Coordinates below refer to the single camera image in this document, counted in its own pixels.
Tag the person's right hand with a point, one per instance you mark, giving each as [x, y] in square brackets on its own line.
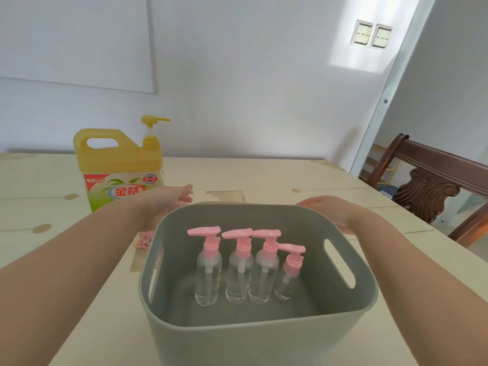
[339, 211]

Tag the dark wooden chair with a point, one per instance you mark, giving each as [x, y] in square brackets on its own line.
[431, 186]

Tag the small clear plastic bottle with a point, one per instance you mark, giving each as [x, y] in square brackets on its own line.
[207, 282]
[238, 282]
[285, 287]
[263, 282]

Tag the blue floor item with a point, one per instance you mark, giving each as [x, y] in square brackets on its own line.
[389, 191]

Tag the grey-green plastic basket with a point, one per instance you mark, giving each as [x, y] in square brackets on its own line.
[259, 343]

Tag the white wall board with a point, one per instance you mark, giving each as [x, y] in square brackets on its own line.
[76, 38]

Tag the white wall switch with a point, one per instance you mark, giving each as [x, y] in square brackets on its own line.
[362, 33]
[382, 36]

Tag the pink textured cloth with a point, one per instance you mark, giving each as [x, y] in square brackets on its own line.
[144, 240]

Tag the white door frame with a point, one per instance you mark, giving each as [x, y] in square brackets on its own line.
[389, 91]

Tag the person's left forearm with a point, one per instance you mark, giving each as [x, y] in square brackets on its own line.
[65, 278]

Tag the person's left hand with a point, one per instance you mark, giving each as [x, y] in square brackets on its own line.
[164, 203]

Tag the pale yellow wooden rack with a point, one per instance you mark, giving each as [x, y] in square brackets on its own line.
[381, 167]

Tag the yellow detergent jug with pump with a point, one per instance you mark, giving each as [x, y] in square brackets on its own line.
[114, 156]

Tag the person's right forearm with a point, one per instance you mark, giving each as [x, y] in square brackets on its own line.
[427, 293]

